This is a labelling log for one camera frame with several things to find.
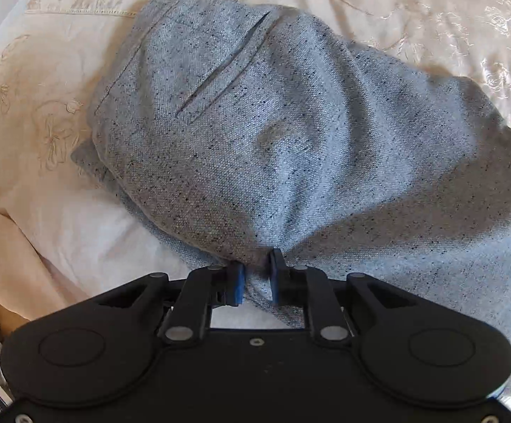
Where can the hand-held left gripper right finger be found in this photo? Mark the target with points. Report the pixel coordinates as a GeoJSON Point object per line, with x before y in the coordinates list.
{"type": "Point", "coordinates": [275, 286]}

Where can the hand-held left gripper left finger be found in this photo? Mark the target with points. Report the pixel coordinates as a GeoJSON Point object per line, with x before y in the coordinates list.
{"type": "Point", "coordinates": [237, 288]}

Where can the grey speckled pants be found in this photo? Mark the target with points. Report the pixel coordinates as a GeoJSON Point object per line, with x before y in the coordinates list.
{"type": "Point", "coordinates": [282, 141]}

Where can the cream embroidered bedspread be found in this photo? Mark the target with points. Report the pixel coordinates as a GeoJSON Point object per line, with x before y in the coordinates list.
{"type": "Point", "coordinates": [39, 97]}

